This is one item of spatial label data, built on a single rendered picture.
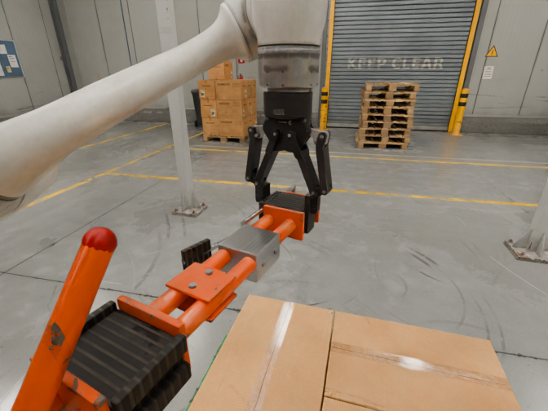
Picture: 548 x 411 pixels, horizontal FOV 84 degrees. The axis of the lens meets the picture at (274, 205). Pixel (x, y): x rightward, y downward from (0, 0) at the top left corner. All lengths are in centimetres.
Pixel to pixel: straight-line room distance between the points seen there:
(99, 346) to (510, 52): 1018
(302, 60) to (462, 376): 118
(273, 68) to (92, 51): 1201
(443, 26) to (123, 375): 960
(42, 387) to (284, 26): 43
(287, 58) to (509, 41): 983
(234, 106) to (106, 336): 694
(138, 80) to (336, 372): 106
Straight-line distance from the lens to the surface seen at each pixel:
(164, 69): 54
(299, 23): 45
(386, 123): 697
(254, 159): 53
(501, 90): 1024
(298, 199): 54
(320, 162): 48
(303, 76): 45
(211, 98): 736
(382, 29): 943
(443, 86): 968
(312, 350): 127
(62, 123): 49
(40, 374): 27
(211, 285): 36
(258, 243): 42
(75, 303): 26
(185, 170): 352
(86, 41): 1251
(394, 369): 128
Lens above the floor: 150
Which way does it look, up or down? 24 degrees down
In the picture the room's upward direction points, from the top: straight up
